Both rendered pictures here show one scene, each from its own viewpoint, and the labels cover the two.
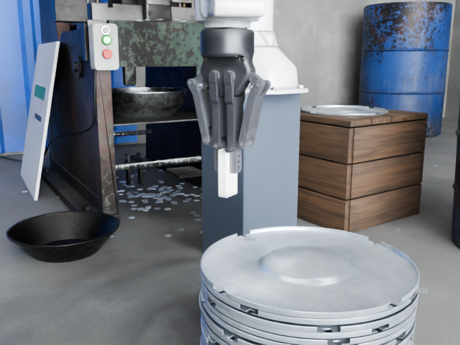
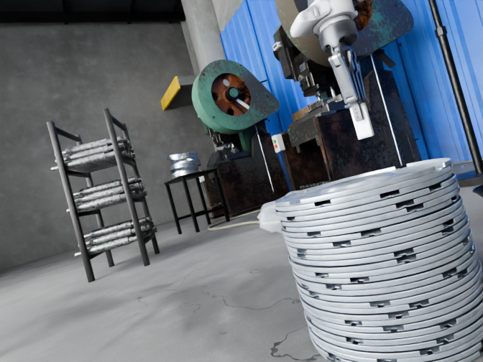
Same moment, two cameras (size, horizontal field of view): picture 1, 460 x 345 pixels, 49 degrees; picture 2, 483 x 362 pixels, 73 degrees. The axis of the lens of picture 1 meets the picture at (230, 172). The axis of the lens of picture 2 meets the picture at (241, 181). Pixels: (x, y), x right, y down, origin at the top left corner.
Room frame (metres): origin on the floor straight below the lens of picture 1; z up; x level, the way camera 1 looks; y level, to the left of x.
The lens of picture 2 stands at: (0.49, -0.69, 0.30)
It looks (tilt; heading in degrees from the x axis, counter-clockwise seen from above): 1 degrees up; 93
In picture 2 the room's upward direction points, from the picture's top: 15 degrees counter-clockwise
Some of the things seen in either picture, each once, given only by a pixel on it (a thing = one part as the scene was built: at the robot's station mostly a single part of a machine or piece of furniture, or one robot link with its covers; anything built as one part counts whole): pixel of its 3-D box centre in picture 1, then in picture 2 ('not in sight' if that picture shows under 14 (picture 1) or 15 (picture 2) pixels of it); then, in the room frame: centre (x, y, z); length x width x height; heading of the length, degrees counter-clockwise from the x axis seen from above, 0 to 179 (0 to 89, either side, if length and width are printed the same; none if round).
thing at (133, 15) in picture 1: (140, 17); not in sight; (1.96, 0.33, 0.68); 0.45 x 0.30 x 0.06; 120
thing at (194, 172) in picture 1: (159, 165); not in sight; (1.84, 0.26, 0.14); 0.59 x 0.10 x 0.05; 30
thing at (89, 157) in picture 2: not in sight; (108, 195); (-0.48, 1.35, 0.48); 0.46 x 0.43 x 0.95; 10
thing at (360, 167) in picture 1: (341, 161); not in sight; (1.73, -0.39, 0.18); 0.40 x 0.38 x 0.35; 35
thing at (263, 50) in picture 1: (261, 61); not in sight; (1.24, -0.08, 0.52); 0.22 x 0.19 x 0.14; 37
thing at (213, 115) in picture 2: not in sight; (249, 138); (0.48, 3.51, 0.87); 1.53 x 0.99 x 1.74; 33
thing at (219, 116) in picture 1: (220, 110); (352, 80); (0.73, 0.01, 0.45); 0.04 x 0.01 x 0.11; 146
